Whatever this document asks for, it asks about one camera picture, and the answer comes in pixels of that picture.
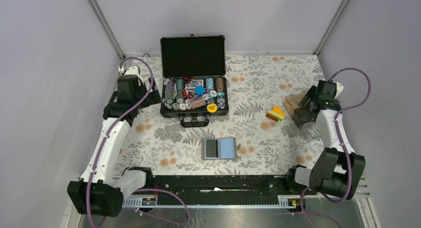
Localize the black credit card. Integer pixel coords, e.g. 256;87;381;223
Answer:
205;139;218;158

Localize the beige card holder wallet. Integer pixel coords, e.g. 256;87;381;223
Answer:
202;137;239;160

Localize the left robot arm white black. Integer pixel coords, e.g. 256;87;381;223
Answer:
67;75;161;217

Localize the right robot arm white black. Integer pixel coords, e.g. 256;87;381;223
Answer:
284;80;366;202

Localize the clear acrylic card box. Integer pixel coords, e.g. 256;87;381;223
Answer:
282;89;321;142

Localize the playing card deck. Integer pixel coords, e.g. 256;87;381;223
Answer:
185;79;204;90

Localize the orange yellow sticky note stack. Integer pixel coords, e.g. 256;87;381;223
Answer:
266;106;286;123

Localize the black poker chip case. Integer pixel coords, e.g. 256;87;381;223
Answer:
160;34;229;128

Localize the blue round chip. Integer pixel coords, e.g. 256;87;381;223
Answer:
194;85;206;95

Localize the floral patterned table mat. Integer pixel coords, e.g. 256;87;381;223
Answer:
114;55;324;175

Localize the yellow round dealer chip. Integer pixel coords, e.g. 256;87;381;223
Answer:
207;103;218;113

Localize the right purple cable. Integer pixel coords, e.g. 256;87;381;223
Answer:
300;68;372;228

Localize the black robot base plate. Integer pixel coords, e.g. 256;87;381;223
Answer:
123;174;318;207

